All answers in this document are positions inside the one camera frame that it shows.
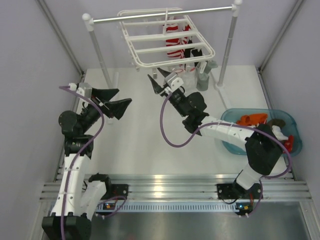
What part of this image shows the silver metal clothes rack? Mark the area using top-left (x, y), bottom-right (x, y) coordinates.
top-left (82, 0), bottom-right (242, 88)

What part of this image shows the white plastic sock hanger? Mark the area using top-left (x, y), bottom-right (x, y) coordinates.
top-left (117, 7), bottom-right (216, 70)

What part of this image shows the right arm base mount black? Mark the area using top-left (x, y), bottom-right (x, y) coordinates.
top-left (216, 182), bottom-right (262, 201)

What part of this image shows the aluminium mounting rail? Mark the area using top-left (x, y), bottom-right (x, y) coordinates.
top-left (39, 173), bottom-right (313, 202)

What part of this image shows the grey sock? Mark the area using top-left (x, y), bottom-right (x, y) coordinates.
top-left (195, 60), bottom-right (218, 92)

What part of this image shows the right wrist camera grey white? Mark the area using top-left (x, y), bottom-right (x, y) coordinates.
top-left (164, 72), bottom-right (184, 93)

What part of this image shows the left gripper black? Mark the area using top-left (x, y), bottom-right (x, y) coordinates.
top-left (80, 87), bottom-right (132, 134)

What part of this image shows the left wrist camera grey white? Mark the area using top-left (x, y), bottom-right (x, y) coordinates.
top-left (68, 82), bottom-right (93, 99)

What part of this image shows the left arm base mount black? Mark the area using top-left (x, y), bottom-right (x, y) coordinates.
top-left (110, 183), bottom-right (129, 199)

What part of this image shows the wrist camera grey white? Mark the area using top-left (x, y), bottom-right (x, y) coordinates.
top-left (68, 82), bottom-right (93, 99)
top-left (164, 72), bottom-right (184, 93)

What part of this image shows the black sock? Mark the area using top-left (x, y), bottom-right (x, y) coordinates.
top-left (191, 48), bottom-right (203, 58)
top-left (184, 38), bottom-right (195, 59)

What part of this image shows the orange sock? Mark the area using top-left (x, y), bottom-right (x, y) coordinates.
top-left (236, 113), bottom-right (268, 126)

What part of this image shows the red white striped sock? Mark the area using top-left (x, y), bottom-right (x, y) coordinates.
top-left (178, 19), bottom-right (193, 59)
top-left (165, 23), bottom-right (184, 59)

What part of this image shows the white sock red trim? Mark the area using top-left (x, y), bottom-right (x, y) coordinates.
top-left (171, 65), bottom-right (189, 87)
top-left (183, 65), bottom-right (197, 90)

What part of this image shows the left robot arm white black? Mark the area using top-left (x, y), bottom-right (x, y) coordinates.
top-left (41, 83), bottom-right (132, 240)

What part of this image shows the slotted grey cable duct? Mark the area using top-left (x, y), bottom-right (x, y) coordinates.
top-left (49, 201), bottom-right (254, 213)

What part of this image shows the blue plastic basin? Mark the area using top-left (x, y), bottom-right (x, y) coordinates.
top-left (221, 108), bottom-right (303, 157)

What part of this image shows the brown sock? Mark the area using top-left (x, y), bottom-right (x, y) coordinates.
top-left (266, 118), bottom-right (286, 129)

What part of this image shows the red sock in basin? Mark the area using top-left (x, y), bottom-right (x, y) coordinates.
top-left (283, 135), bottom-right (295, 153)

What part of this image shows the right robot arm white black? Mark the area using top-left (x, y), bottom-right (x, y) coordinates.
top-left (148, 68), bottom-right (285, 199)

